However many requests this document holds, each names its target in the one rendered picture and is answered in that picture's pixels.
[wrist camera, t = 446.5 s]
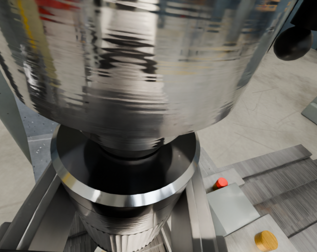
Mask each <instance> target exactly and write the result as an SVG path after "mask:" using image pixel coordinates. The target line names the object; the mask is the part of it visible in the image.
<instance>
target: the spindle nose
mask: <svg viewBox="0 0 317 252"><path fill-rule="evenodd" d="M298 1H299V0H0V71H1V73H2V75H3V77H4V78H5V80H6V82H7V84H8V86H9V88H10V89H11V91H12V92H13V93H14V95H15V96H16V97H17V98H18V99H19V100H20V101H21V102H22V103H23V104H25V105H26V106H27V107H29V108H30V109H31V110H33V111H35V112H36V113H38V114H40V115H41V116H43V117H45V118H47V119H49V120H52V121H54V122H56V123H59V124H61V125H64V126H67V127H70V128H73V129H77V130H80V131H84V132H88V133H92V134H98V135H103V136H110V137H118V138H133V139H153V138H166V137H174V136H179V135H185V134H189V133H193V132H196V131H199V130H202V129H205V128H207V127H210V126H212V125H214V124H216V123H218V122H219V121H221V120H222V119H224V118H225V117H226V116H228V115H229V114H230V113H231V112H232V111H233V109H234V108H235V107H236V105H237V104H238V102H239V100H240V99H241V97H242V95H243V93H244V92H245V90H246V88H247V87H248V85H249V83H250V82H251V80H252V78H253V77H254V75H255V73H256V72H257V70H258V68H259V67H260V65H261V63H262V61H263V60H264V58H265V56H266V55H267V53H268V51H269V50H270V48H271V46H272V45H273V43H274V41H275V40H276V38H277V36H278V35H279V33H280V31H281V29H282V28H283V26H284V24H285V23H286V21H287V19H288V18H289V16H290V14H291V13H292V11H293V9H294V8H295V6H296V4H297V3H298Z"/></svg>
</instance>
